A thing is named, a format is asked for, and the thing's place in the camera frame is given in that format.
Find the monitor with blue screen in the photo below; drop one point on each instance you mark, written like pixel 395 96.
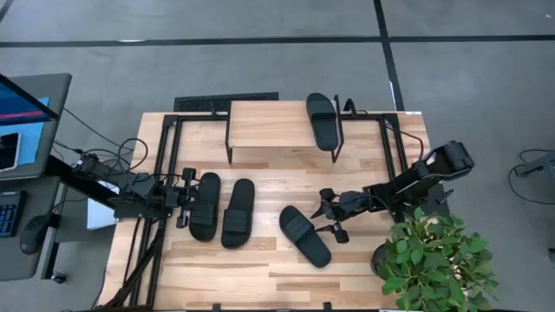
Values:
pixel 17 108

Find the smartphone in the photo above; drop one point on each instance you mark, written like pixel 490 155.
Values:
pixel 8 151

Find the green plant in black pot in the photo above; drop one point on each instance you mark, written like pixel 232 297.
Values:
pixel 433 260

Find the black computer mouse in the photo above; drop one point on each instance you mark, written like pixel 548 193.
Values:
pixel 34 234

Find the black caster wheel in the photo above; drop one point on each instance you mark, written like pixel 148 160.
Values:
pixel 58 277

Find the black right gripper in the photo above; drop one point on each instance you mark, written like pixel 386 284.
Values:
pixel 351 201

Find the wooden shelf black metal legs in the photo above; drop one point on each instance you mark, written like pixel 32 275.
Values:
pixel 269 123

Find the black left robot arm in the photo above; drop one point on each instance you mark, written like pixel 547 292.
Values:
pixel 143 195

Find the black rubber slide sandal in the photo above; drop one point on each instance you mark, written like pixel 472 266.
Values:
pixel 323 125
pixel 206 216
pixel 305 236
pixel 238 216

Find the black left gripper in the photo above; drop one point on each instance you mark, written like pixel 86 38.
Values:
pixel 186 199

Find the grey stand foot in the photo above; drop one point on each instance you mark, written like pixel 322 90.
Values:
pixel 537 167

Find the white box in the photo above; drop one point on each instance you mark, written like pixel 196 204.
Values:
pixel 99 212

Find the black keyboard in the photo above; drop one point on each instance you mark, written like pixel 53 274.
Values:
pixel 11 214

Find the grey desk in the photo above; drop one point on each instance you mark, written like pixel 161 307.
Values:
pixel 63 99

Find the black desk support beam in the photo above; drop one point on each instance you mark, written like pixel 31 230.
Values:
pixel 65 175

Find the black table clamp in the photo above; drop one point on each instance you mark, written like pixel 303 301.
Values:
pixel 327 306
pixel 216 307

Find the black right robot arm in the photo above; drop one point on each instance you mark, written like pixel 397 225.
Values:
pixel 416 177

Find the black perforated floor mat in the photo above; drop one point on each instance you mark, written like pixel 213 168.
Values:
pixel 204 103

